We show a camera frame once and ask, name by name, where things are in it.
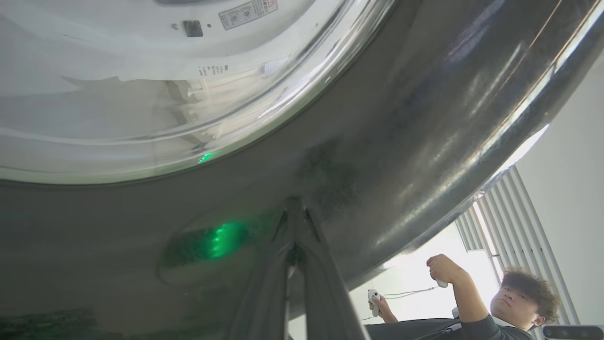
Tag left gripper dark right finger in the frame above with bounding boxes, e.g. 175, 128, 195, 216
297, 201, 371, 340

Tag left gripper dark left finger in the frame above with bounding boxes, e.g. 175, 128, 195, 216
226, 197, 297, 340

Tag black glass washer door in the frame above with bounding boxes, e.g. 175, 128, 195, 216
0, 0, 604, 340

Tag person right hand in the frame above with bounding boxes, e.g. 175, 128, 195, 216
369, 297, 398, 324

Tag person left hand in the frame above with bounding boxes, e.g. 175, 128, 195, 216
426, 254, 462, 286

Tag person in dark shirt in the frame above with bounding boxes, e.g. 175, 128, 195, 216
366, 268, 563, 340

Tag white window blinds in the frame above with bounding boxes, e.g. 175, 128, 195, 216
454, 165, 581, 326

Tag black flat device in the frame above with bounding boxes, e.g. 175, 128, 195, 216
543, 325, 604, 340

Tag thin white cable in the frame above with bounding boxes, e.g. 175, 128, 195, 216
381, 286, 439, 300

